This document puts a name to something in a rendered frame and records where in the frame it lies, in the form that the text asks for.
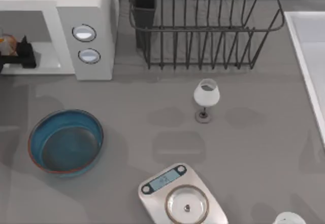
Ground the clear orange glass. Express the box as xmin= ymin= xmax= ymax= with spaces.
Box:
xmin=0 ymin=27 xmax=19 ymax=57

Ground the round microwave knob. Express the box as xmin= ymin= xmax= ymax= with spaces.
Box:
xmin=72 ymin=23 xmax=97 ymax=43
xmin=78 ymin=48 xmax=101 ymax=64

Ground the pale microwave oven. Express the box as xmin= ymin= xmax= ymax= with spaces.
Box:
xmin=0 ymin=0 xmax=119 ymax=81

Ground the blue bowl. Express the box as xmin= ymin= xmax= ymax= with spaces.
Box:
xmin=27 ymin=109 xmax=105 ymax=179

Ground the dark grey cutlery holder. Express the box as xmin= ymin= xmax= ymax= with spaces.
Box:
xmin=129 ymin=0 xmax=158 ymax=49

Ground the white wine glass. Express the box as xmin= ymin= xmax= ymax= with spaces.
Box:
xmin=193 ymin=78 xmax=221 ymax=124

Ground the silver kitchen scale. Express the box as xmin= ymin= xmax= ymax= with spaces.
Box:
xmin=138 ymin=163 xmax=230 ymax=224

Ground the white sink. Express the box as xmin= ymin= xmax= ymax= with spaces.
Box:
xmin=284 ymin=11 xmax=325 ymax=151

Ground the white cup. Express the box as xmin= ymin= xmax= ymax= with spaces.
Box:
xmin=272 ymin=211 xmax=307 ymax=224

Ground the dark grey wire dish rack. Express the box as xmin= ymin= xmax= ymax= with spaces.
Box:
xmin=128 ymin=0 xmax=285 ymax=71

